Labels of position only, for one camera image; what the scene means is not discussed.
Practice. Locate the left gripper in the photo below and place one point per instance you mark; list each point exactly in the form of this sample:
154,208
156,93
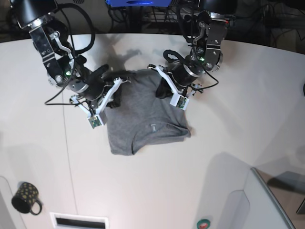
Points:
181,75

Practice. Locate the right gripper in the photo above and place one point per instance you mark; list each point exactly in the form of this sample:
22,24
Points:
92,85

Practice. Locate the grey t-shirt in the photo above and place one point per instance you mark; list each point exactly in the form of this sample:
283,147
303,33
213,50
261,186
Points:
142,118

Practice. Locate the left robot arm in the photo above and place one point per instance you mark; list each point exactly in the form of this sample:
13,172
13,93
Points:
204,25

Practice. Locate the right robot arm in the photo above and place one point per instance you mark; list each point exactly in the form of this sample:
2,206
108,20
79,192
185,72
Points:
65,65

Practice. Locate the blue box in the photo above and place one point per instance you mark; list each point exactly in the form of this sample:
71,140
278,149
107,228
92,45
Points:
138,3

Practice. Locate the white slotted panel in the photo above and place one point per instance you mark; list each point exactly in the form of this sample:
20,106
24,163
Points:
70,221

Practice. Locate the black mug with yellow dots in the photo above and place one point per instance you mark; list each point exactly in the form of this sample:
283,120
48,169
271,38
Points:
25,198

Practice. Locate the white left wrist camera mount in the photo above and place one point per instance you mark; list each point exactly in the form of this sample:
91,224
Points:
180,98

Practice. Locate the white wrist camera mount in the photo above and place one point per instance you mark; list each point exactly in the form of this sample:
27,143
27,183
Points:
95,109
180,98

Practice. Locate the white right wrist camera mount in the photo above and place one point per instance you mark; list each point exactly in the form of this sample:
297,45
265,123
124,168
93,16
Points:
95,109

